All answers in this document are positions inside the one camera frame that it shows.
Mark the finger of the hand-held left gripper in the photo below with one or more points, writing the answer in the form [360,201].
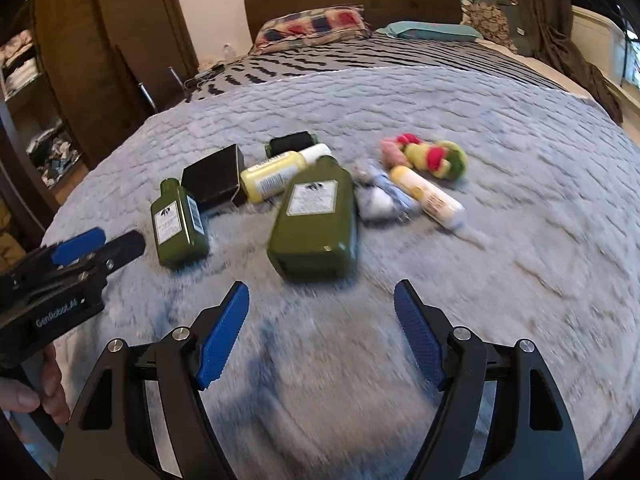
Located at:
[75,249]
[122,249]

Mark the white bed sheet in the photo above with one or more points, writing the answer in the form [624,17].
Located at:
[545,67]

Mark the folded chair with metal legs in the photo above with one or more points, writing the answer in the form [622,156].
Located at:
[150,90]

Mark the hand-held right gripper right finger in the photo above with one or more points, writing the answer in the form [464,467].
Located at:
[417,330]

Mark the dark wooden wardrobe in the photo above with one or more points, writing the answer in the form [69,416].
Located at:
[125,35]

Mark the pink folded clothes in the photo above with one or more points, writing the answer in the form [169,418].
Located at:
[17,45]

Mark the colourful plush toy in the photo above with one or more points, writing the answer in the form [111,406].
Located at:
[440,157]

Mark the person's left hand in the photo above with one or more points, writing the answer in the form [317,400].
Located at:
[20,400]

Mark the small green bottle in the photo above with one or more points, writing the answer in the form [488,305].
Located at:
[177,225]

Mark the white wall socket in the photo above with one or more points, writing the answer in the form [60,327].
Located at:
[228,53]

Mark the dark green cushion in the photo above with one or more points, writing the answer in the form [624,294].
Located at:
[522,30]

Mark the black striped bed sheet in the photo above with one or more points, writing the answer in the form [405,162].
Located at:
[400,55]

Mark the white storage box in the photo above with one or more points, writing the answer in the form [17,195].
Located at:
[595,35]

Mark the log print cushion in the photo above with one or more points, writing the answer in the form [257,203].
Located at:
[490,20]

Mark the grey textured blanket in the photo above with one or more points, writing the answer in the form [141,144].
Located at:
[500,260]

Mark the brown curtain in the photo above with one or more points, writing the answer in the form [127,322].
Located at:
[550,10]

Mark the teal pillow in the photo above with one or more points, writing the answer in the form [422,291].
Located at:
[425,30]

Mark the white folded clothes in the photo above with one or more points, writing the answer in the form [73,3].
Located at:
[20,77]

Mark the plaid pillow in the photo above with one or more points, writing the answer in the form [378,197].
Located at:
[310,27]

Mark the yellow and white tube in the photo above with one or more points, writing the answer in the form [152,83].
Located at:
[425,195]

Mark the mixed clothes pile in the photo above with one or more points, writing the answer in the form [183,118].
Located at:
[55,157]

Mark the blue white packet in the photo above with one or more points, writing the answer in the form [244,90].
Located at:
[380,200]

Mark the small dark jar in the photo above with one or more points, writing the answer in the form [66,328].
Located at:
[290,142]

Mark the yellow bottle with white cap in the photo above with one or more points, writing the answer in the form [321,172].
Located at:
[267,177]

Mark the black box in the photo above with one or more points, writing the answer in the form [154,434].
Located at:
[212,180]

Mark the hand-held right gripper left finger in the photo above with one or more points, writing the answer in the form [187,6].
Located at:
[222,335]

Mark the large green bottle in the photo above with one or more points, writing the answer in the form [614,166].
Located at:
[312,230]

